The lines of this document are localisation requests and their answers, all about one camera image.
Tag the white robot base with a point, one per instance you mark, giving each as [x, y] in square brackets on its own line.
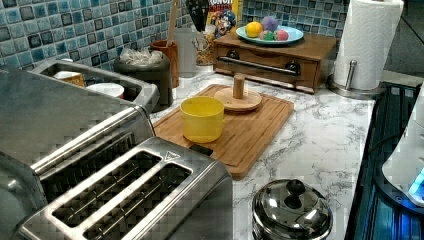
[399, 175]

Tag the yellow ceramic cup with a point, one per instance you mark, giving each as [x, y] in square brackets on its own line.
[202, 119]

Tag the bamboo cutting board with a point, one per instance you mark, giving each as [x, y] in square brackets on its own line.
[245, 136]

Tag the round wooden peg stand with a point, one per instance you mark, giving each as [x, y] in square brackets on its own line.
[238, 98]

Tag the grey dish rack tray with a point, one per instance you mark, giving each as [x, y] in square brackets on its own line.
[100, 80]

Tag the clear glass jar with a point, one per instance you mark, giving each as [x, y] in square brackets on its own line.
[204, 49]

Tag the brown utensil holder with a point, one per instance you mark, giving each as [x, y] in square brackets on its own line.
[171, 51]

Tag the black canister with plastic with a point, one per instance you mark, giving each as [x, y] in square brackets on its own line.
[150, 66]

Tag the stainless steel toaster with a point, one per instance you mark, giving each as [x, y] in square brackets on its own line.
[157, 190]

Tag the yellow toy fruit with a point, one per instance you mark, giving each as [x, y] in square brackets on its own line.
[253, 29]

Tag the pink green toy fruit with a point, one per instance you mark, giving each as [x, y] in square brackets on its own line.
[266, 35]

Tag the cereal box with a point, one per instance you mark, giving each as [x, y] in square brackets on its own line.
[223, 16]

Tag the wooden drawer box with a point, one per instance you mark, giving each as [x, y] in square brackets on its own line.
[303, 65]

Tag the white bowl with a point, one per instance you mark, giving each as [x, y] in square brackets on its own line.
[110, 89]

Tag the black kitchen utensil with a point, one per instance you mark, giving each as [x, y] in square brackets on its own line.
[198, 11]

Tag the purple toy fruit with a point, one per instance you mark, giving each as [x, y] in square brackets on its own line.
[269, 23]

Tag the wooden spoon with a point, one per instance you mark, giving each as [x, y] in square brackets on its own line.
[172, 22]

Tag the stainless steel pot lid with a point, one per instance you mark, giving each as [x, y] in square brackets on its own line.
[289, 209]

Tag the light blue plate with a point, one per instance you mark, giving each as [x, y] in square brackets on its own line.
[294, 35]

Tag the metal paper towel holder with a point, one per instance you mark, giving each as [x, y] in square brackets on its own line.
[348, 91]

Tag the yellow white mug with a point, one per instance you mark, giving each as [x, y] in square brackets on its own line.
[71, 77]

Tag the stainless steel appliance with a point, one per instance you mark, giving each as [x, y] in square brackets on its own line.
[50, 128]

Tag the white paper towel roll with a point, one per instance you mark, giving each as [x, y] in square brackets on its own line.
[368, 32]

